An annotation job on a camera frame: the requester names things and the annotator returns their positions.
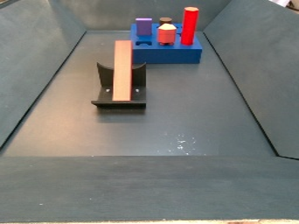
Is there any long red rectangular block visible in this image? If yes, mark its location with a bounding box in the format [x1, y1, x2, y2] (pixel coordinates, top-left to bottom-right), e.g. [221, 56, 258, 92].
[113, 40, 133, 101]

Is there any black curved fixture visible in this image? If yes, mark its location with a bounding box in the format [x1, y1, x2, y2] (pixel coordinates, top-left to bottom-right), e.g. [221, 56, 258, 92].
[91, 64, 146, 109]

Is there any blue shape sorter board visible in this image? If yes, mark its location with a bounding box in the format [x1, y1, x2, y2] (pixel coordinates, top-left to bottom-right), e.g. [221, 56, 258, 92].
[130, 24, 202, 64]

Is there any salmon pentagonal peg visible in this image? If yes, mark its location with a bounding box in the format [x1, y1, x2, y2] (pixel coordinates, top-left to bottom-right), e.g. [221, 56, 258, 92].
[158, 24, 177, 45]

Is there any purple rectangular peg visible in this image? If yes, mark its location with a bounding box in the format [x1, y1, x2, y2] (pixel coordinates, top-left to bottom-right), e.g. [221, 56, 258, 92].
[135, 17, 153, 36]

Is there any brown cylinder peg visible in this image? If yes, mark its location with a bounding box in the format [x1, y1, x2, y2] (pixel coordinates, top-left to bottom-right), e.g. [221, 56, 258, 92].
[159, 17, 173, 25]

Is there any tall red hexagonal peg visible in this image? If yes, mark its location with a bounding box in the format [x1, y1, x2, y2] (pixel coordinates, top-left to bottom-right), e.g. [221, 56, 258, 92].
[182, 7, 201, 46]

